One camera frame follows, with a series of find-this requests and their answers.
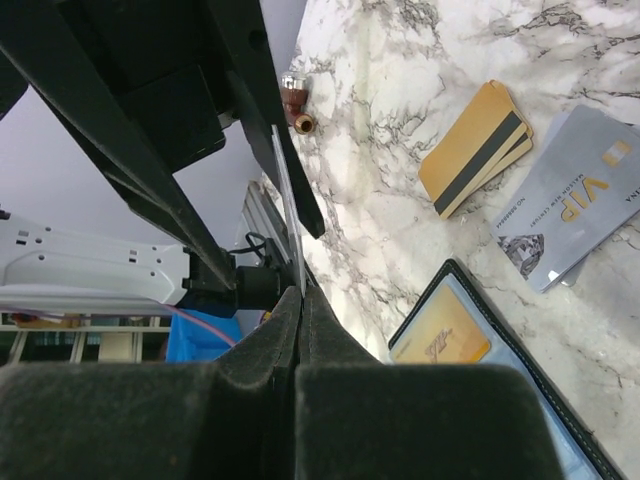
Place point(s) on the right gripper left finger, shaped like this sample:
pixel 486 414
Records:
pixel 231 418

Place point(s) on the black leather card holder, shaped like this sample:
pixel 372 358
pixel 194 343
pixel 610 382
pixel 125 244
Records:
pixel 579 452

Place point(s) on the gold credit card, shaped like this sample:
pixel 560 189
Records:
pixel 443 331
pixel 490 135

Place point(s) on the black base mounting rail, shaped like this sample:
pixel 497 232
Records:
pixel 278 251

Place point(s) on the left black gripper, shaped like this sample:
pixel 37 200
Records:
pixel 147 88

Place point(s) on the blue plastic bin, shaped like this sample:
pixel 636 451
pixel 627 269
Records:
pixel 197 336

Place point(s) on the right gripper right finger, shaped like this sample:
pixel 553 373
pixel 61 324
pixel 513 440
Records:
pixel 356 418

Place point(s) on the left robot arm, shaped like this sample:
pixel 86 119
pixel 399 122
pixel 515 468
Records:
pixel 32 254

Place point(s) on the silver grey credit card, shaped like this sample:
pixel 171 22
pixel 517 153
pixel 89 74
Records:
pixel 582 187

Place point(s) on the brown brass pipe fitting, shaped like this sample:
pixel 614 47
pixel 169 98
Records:
pixel 294 94

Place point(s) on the storage shelf with baskets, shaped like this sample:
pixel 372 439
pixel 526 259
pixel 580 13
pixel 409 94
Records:
pixel 33 336

